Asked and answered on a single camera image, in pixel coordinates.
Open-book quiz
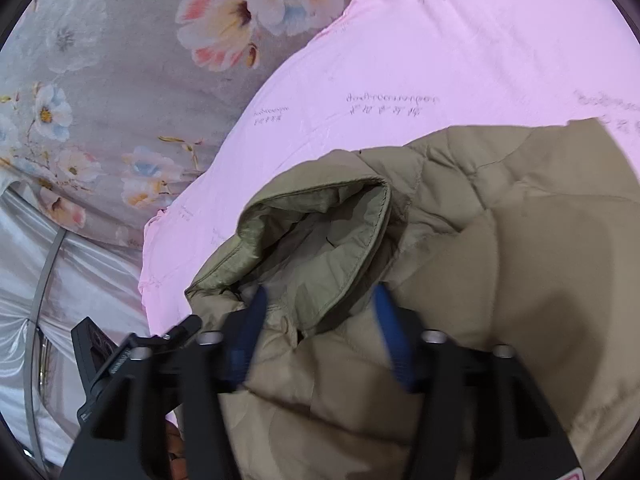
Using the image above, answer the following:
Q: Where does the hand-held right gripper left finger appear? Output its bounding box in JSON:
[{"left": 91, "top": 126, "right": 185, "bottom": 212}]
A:
[{"left": 60, "top": 287, "right": 268, "bottom": 480}]

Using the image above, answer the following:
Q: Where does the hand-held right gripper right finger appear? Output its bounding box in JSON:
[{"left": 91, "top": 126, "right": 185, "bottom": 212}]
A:
[{"left": 375, "top": 282, "right": 581, "bottom": 480}]

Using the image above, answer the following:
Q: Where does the khaki puffer jacket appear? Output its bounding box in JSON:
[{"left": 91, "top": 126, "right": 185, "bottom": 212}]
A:
[{"left": 172, "top": 117, "right": 640, "bottom": 480}]

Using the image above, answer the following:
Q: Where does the person's left hand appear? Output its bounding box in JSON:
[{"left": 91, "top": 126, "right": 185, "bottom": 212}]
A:
[{"left": 166, "top": 422, "right": 187, "bottom": 480}]

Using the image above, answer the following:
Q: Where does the white satin cloth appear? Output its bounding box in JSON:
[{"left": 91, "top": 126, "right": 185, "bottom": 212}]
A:
[{"left": 0, "top": 180, "right": 176, "bottom": 466}]

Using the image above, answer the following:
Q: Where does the grey thin pole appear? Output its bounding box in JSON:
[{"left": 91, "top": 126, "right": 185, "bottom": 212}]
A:
[{"left": 22, "top": 230, "right": 68, "bottom": 461}]

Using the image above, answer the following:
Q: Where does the grey floral bedsheet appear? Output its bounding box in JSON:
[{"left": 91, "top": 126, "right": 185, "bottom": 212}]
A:
[{"left": 0, "top": 0, "right": 396, "bottom": 248}]

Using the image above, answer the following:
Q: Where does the pink blanket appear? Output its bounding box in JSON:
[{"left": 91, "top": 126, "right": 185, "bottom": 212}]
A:
[{"left": 137, "top": 0, "right": 640, "bottom": 426}]

